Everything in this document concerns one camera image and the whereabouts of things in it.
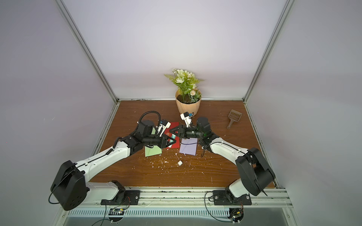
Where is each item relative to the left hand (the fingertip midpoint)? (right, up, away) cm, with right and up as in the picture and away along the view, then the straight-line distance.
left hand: (175, 140), depth 76 cm
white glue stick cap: (+2, -16, +9) cm, 18 cm away
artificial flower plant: (+6, +36, +15) cm, 39 cm away
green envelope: (-15, -10, +16) cm, 24 cm away
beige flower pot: (+8, +22, +19) cm, 30 cm away
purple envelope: (+8, -7, +16) cm, 19 cm away
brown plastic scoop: (+45, +13, +34) cm, 57 cm away
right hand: (-2, +8, -2) cm, 8 cm away
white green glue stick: (-1, +2, 0) cm, 3 cm away
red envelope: (-4, +5, -2) cm, 7 cm away
